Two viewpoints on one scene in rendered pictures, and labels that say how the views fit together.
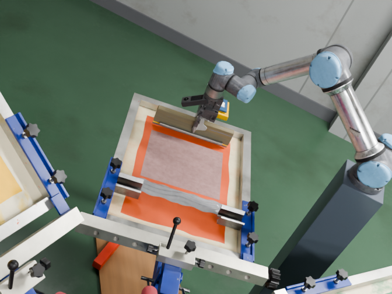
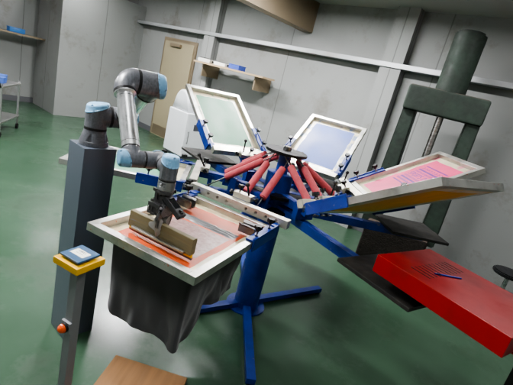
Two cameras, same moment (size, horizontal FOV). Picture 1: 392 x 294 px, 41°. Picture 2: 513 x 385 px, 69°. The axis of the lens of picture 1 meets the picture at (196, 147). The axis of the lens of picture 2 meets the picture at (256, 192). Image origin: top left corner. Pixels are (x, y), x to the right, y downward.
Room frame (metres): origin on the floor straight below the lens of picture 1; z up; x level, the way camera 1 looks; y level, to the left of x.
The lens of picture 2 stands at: (2.94, 1.17, 1.74)
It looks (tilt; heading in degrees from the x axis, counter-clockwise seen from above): 16 degrees down; 213
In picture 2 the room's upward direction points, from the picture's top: 14 degrees clockwise
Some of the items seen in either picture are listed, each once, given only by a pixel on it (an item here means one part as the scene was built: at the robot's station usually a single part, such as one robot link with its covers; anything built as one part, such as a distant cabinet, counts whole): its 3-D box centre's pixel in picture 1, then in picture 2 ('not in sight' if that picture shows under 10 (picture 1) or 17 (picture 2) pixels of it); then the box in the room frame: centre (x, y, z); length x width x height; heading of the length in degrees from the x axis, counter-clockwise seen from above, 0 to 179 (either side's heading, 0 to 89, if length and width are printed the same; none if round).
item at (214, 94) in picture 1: (214, 90); (166, 185); (1.90, 0.03, 1.23); 0.08 x 0.08 x 0.05
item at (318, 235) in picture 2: not in sight; (333, 244); (0.83, 0.44, 0.91); 1.34 x 0.41 x 0.08; 71
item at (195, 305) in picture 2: not in sight; (211, 290); (1.66, 0.22, 0.74); 0.46 x 0.04 x 0.42; 11
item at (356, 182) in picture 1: (371, 172); (94, 135); (1.80, -0.69, 1.25); 0.15 x 0.15 x 0.10
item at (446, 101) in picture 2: not in sight; (425, 156); (-1.77, 0.24, 1.38); 0.90 x 0.75 x 2.76; 84
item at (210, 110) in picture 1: (209, 105); (161, 202); (1.89, 0.02, 1.15); 0.09 x 0.08 x 0.12; 101
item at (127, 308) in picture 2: not in sight; (145, 291); (1.93, 0.06, 0.74); 0.45 x 0.03 x 0.43; 101
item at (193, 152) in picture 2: not in sight; (230, 173); (0.39, -0.83, 0.91); 1.34 x 0.41 x 0.08; 71
